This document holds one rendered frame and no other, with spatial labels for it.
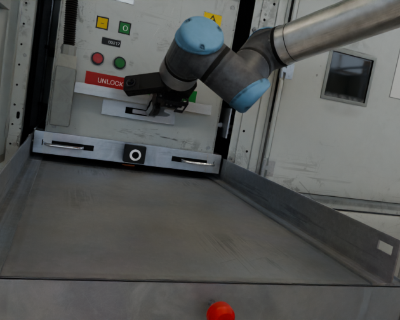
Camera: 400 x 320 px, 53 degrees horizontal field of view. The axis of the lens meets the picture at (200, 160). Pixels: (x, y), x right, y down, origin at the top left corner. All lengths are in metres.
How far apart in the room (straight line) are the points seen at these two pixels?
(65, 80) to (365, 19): 0.68
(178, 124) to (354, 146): 0.59
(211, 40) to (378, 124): 0.80
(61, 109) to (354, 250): 0.73
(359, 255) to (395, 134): 0.86
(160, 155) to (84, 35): 0.39
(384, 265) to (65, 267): 0.45
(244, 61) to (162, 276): 0.50
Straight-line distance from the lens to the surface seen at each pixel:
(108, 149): 1.16
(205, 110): 1.18
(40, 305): 0.49
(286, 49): 0.90
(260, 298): 0.56
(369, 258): 0.70
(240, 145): 1.23
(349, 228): 0.73
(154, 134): 1.19
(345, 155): 1.41
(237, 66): 0.83
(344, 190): 1.43
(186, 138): 1.21
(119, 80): 1.16
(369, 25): 0.84
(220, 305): 0.49
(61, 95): 1.04
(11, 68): 1.12
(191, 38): 0.81
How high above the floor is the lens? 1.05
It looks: 7 degrees down
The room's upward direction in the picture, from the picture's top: 10 degrees clockwise
